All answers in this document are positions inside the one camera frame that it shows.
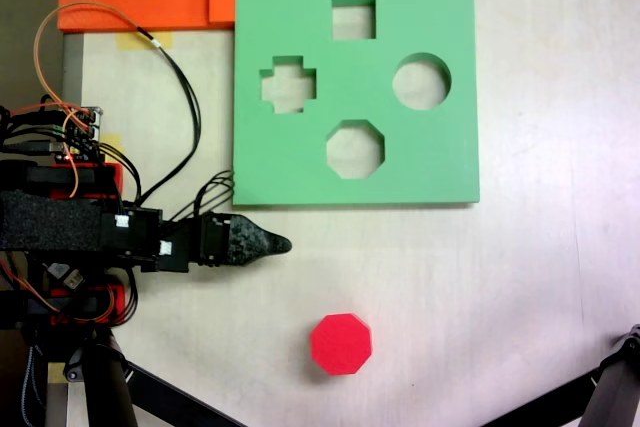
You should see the thin orange wire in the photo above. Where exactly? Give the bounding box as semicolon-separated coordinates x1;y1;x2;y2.
33;1;151;199

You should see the red octagonal pillar block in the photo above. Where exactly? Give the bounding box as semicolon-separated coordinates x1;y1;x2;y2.
309;313;375;377

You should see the long black cable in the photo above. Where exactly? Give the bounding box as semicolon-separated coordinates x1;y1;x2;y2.
133;25;203;204

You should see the black gripper wire bundle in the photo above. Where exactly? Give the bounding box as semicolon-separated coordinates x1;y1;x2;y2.
164;170;237;228

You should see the circuit board with wires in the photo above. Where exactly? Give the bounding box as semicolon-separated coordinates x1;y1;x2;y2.
49;105;107;164

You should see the black usb plug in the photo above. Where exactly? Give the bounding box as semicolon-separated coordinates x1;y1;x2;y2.
0;140;65;155

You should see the red base clamp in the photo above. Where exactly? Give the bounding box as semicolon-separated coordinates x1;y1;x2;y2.
48;283;127;324
48;161;125;199

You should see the braided blue-white cable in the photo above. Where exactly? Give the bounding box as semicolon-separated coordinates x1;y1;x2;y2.
20;344;49;427

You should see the green shape sorting board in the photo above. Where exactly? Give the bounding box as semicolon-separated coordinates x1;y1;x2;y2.
230;0;482;209

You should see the dark textured gripper finger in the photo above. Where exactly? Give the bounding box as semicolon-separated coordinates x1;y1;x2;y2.
227;214;294;267

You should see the black tripod leg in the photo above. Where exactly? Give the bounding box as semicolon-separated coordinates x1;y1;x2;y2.
479;323;640;427
74;325;249;427

